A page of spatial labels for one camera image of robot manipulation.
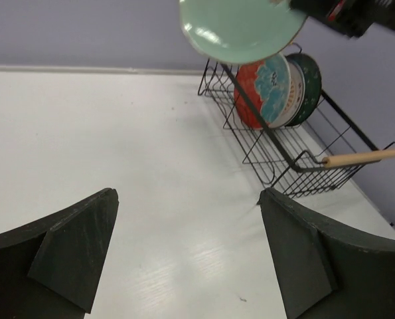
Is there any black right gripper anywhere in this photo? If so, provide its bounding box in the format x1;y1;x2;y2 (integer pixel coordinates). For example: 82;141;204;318
289;0;395;38

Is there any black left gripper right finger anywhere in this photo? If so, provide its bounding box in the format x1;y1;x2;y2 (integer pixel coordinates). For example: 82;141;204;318
259;188;395;318

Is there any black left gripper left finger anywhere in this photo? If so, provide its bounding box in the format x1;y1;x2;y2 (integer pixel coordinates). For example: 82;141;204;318
0;188;119;318

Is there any dark teal blossom plate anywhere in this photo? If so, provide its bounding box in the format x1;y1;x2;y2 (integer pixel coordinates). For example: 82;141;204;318
286;53;322;127

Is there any white sunburst pattern plate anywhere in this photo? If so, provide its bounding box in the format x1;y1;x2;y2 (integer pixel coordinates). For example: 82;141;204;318
276;58;305;128

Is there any red teal floral plate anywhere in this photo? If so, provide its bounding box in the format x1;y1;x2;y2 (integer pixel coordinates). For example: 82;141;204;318
234;53;291;129

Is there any light green flower plate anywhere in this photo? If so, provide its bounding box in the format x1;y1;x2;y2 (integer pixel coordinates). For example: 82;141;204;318
179;0;307;64

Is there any black wire dish rack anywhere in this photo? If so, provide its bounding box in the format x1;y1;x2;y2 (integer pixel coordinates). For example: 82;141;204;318
198;60;395;197

